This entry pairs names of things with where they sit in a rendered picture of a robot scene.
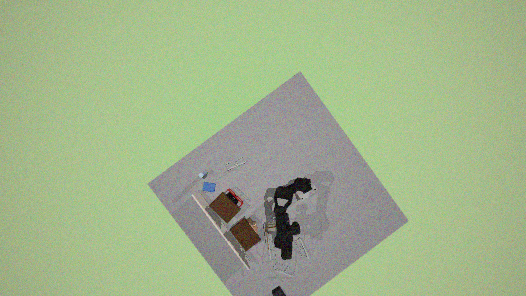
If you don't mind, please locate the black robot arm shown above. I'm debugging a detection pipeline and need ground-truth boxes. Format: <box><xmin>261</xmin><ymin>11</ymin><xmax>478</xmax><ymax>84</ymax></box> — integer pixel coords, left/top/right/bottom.
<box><xmin>274</xmin><ymin>178</ymin><xmax>312</xmax><ymax>260</ymax></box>

